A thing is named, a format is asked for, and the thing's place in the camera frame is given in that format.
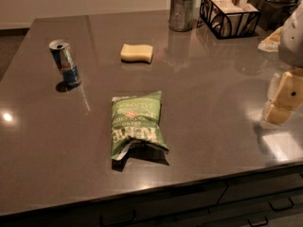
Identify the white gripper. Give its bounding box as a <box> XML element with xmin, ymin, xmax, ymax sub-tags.
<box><xmin>263</xmin><ymin>4</ymin><xmax>303</xmax><ymax>125</ymax></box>

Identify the yellow sponge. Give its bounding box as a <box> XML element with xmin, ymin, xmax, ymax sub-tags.
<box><xmin>120</xmin><ymin>44</ymin><xmax>153</xmax><ymax>63</ymax></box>

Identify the green jalapeno chip bag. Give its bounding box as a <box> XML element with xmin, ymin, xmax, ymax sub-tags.
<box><xmin>111</xmin><ymin>91</ymin><xmax>169</xmax><ymax>161</ymax></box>

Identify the crumpled snack wrapper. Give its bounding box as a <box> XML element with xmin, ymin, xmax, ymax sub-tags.
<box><xmin>258</xmin><ymin>27</ymin><xmax>282</xmax><ymax>53</ymax></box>

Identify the dark snack dispenser container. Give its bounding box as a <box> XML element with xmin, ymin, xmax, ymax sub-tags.
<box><xmin>247</xmin><ymin>0</ymin><xmax>300</xmax><ymax>30</ymax></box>

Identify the metal cup with white swabs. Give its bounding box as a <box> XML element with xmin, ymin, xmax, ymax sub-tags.
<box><xmin>169</xmin><ymin>0</ymin><xmax>196</xmax><ymax>32</ymax></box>

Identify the blue silver energy drink can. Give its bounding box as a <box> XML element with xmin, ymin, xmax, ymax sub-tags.
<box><xmin>49</xmin><ymin>39</ymin><xmax>81</xmax><ymax>88</ymax></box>

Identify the black wire napkin basket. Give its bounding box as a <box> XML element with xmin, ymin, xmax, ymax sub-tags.
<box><xmin>200</xmin><ymin>0</ymin><xmax>260</xmax><ymax>39</ymax></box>

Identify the black drawer handle right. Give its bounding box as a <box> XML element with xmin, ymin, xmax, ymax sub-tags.
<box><xmin>269</xmin><ymin>198</ymin><xmax>294</xmax><ymax>212</ymax></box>

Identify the black drawer handle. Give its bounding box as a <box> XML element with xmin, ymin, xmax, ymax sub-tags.
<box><xmin>99</xmin><ymin>210</ymin><xmax>136</xmax><ymax>227</ymax></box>
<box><xmin>269</xmin><ymin>198</ymin><xmax>294</xmax><ymax>212</ymax></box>
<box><xmin>247</xmin><ymin>217</ymin><xmax>269</xmax><ymax>227</ymax></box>

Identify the black drawer handle lower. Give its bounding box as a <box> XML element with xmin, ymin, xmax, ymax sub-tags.
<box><xmin>247</xmin><ymin>217</ymin><xmax>269</xmax><ymax>227</ymax></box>

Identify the black drawer handle left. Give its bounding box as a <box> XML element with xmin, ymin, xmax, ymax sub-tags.
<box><xmin>99</xmin><ymin>210</ymin><xmax>136</xmax><ymax>227</ymax></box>

